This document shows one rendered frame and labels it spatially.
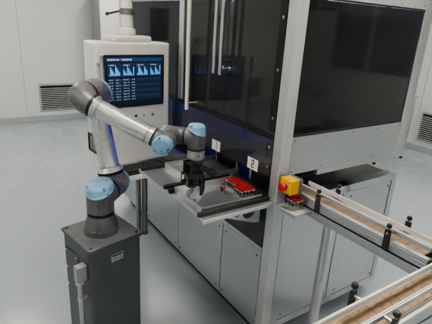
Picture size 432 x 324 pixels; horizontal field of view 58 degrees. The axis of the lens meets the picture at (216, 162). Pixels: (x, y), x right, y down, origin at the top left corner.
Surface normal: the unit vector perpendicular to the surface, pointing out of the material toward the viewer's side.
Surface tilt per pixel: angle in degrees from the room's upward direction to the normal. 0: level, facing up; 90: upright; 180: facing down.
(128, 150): 90
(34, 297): 0
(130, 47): 90
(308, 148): 90
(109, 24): 90
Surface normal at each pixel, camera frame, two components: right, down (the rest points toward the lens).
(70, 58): 0.54, 0.31
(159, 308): 0.05, -0.94
